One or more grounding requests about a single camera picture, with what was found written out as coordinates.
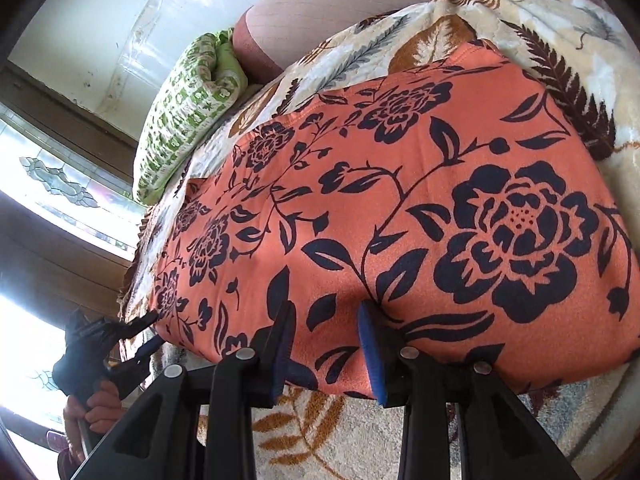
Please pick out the green patterned pillow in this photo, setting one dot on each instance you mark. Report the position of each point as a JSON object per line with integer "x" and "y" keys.
{"x": 185, "y": 115}

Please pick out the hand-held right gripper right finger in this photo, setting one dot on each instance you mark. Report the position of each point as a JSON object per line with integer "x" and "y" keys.
{"x": 372, "y": 355}

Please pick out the cream leaf-print blanket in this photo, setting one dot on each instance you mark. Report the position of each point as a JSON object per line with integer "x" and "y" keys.
{"x": 300, "y": 440}

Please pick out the pink quilted bolster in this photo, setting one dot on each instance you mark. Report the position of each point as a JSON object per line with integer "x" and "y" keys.
{"x": 340, "y": 5}

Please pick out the stained glass window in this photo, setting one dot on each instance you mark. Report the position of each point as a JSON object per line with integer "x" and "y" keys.
{"x": 65, "y": 185}

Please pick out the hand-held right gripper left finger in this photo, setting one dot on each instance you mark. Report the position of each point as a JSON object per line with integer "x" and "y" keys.
{"x": 282, "y": 355}

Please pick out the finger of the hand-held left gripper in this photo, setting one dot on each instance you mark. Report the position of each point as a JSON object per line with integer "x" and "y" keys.
{"x": 142, "y": 357}
{"x": 137, "y": 324}

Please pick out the person's left hand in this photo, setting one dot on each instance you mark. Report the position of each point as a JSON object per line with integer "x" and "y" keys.
{"x": 102, "y": 402}

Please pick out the orange floral blouse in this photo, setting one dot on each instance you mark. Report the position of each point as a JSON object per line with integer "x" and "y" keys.
{"x": 400, "y": 210}

